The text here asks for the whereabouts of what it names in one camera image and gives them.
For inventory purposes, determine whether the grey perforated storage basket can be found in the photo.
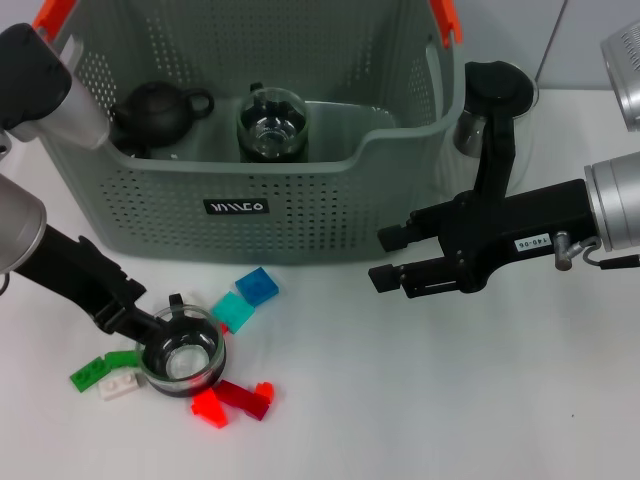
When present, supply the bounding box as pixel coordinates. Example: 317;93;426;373
10;0;467;265

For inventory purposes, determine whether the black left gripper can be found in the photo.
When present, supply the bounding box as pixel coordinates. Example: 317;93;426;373
13;223;174;353

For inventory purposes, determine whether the small green toy brick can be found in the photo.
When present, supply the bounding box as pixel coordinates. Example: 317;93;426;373
103;349;142;370

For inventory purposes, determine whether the white toy brick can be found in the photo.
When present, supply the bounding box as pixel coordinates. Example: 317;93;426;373
98;373;141;402

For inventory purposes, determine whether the teal toy brick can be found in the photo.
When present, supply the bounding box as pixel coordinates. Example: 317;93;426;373
209;292;256;335

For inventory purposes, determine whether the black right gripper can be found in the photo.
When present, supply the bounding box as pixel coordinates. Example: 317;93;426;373
367;178;601;300

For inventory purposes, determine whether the dark red toy brick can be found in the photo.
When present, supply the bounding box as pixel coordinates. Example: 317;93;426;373
217;378;271;422

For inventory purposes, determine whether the long green toy brick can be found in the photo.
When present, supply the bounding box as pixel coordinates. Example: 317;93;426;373
69;358;109;393

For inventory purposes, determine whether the glass coffee pot black handle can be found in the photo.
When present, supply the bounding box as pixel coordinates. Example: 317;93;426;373
452;59;541;201

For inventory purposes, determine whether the bright red toy brick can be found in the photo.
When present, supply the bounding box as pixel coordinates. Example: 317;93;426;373
190;388;231;430

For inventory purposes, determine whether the black teapot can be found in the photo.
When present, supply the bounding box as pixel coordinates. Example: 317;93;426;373
109;80;216;149

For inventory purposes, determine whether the blue toy brick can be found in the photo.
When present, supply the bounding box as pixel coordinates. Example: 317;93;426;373
234;267;279;307

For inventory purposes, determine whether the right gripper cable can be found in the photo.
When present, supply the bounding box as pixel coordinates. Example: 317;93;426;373
553;230;640;272

